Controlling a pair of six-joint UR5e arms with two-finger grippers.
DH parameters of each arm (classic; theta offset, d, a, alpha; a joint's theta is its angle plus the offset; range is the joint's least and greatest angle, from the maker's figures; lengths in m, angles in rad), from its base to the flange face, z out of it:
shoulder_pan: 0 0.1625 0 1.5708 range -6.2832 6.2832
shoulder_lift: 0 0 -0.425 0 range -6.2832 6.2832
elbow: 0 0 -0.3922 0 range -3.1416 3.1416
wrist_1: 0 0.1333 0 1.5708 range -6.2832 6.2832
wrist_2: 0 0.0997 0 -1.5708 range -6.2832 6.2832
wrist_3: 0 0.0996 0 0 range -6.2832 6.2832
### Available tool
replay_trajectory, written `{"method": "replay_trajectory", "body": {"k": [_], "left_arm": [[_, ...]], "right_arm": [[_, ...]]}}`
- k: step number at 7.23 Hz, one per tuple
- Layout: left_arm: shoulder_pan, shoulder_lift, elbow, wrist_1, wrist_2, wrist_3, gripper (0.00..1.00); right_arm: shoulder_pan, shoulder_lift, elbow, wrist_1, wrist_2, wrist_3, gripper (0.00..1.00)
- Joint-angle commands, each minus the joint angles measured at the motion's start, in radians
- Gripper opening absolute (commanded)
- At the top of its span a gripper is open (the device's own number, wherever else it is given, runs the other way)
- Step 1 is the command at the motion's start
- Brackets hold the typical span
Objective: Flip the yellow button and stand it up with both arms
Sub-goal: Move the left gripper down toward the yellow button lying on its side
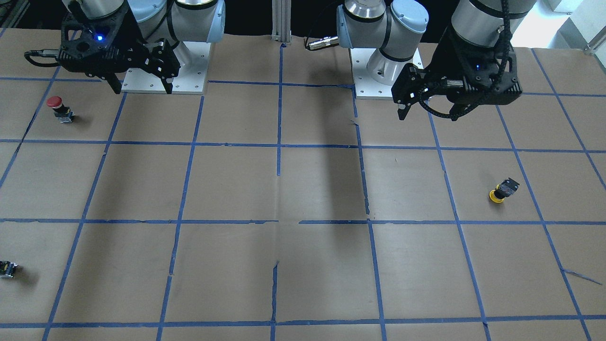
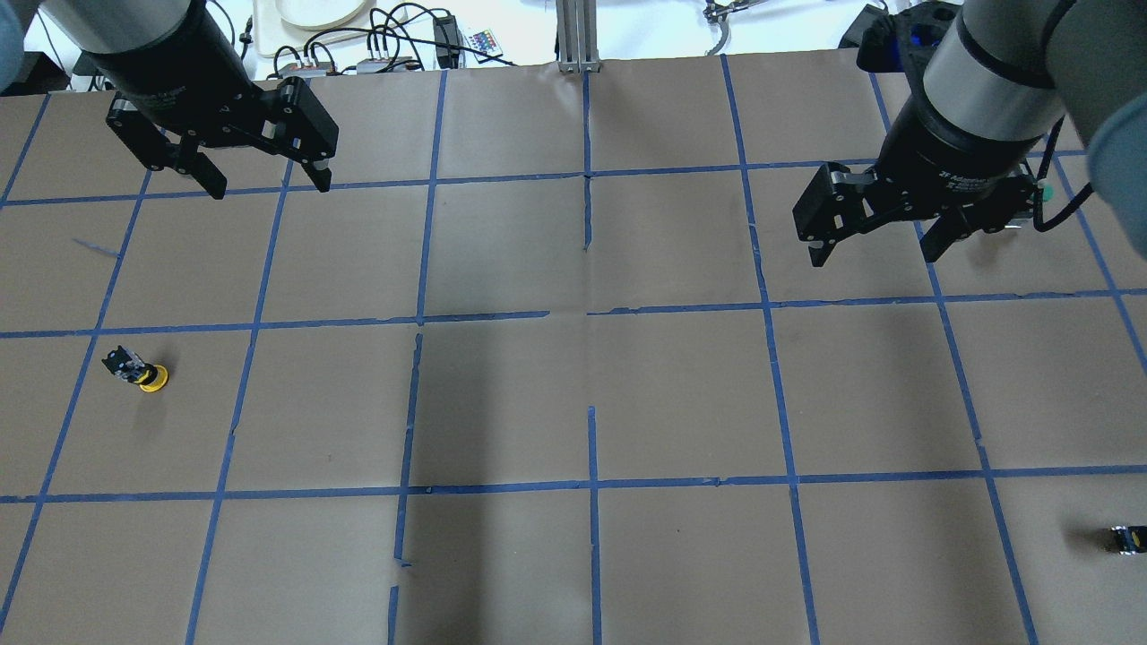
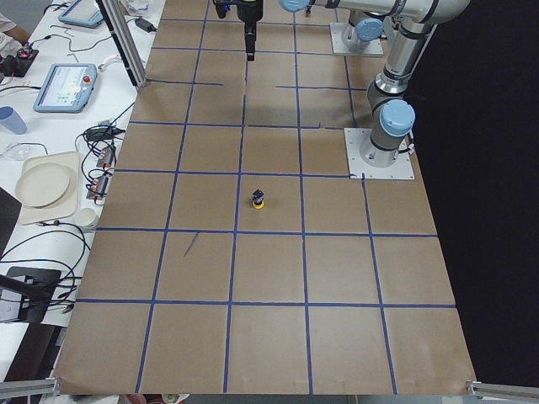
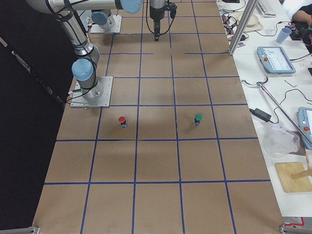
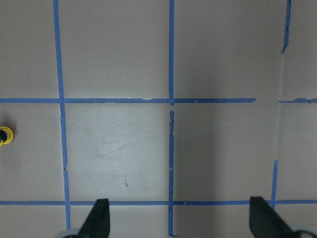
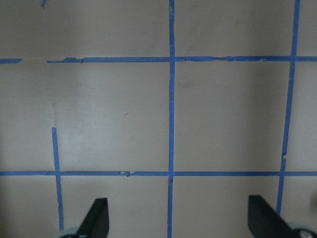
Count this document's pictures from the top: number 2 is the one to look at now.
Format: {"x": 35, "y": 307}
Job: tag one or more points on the yellow push button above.
{"x": 129, "y": 367}

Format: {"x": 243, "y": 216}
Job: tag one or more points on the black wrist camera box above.
{"x": 887, "y": 40}

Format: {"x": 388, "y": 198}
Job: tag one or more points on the aluminium frame post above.
{"x": 577, "y": 36}

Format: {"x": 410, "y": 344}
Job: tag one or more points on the small remote control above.
{"x": 484, "y": 42}

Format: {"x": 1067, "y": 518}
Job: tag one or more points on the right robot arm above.
{"x": 988, "y": 81}

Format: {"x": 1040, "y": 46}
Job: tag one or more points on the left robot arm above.
{"x": 108, "y": 27}

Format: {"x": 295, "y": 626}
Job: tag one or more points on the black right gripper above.
{"x": 954, "y": 152}

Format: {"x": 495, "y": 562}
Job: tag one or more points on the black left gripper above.
{"x": 170, "y": 73}

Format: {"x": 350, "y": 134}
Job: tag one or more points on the green push button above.
{"x": 1128, "y": 540}

